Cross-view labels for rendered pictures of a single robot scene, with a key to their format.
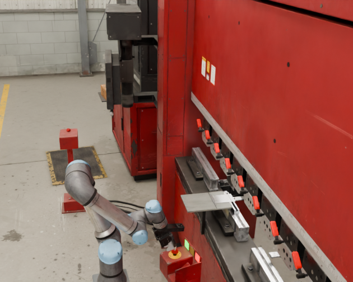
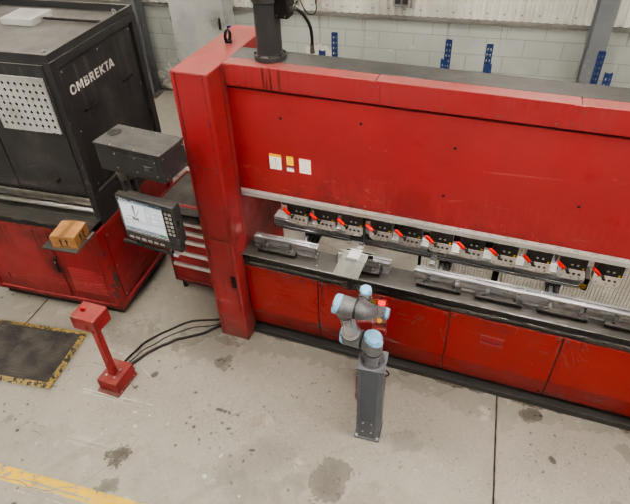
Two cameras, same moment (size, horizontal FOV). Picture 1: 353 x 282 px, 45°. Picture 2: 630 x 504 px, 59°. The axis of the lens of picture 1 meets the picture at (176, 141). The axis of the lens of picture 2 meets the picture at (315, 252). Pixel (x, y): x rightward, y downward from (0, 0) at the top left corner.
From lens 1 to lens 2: 2.74 m
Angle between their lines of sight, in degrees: 49
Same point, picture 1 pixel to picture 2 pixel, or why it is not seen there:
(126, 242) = (217, 361)
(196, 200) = (345, 268)
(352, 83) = (530, 152)
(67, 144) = (101, 322)
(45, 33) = not seen: outside the picture
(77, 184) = (370, 308)
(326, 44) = (501, 135)
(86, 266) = (224, 404)
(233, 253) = (399, 281)
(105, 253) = (378, 341)
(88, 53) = not seen: outside the picture
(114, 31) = (169, 171)
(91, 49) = not seen: outside the picture
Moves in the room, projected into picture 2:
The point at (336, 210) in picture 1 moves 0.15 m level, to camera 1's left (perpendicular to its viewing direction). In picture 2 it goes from (524, 214) to (516, 227)
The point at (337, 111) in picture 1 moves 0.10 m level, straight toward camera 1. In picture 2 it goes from (518, 167) to (533, 174)
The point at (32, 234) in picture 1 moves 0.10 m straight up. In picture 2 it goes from (132, 436) to (128, 428)
